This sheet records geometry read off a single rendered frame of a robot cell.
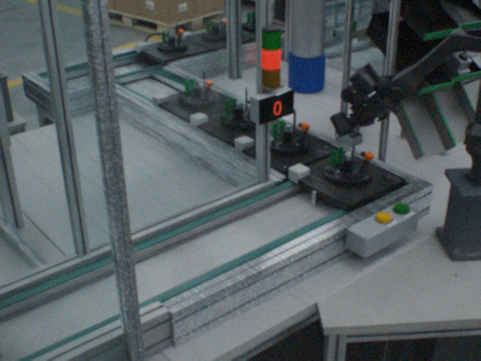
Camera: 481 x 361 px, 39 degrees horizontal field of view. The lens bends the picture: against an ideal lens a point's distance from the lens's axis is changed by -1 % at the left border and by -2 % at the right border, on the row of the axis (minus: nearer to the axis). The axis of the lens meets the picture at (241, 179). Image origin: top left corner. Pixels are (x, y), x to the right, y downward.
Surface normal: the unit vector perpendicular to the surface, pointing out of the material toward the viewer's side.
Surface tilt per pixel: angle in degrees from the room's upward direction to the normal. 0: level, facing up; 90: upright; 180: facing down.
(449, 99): 45
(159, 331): 90
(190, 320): 90
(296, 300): 0
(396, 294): 0
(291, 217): 0
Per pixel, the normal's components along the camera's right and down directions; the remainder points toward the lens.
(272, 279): 0.63, 0.37
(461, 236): -0.67, 0.36
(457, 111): 0.33, -0.33
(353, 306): -0.01, -0.88
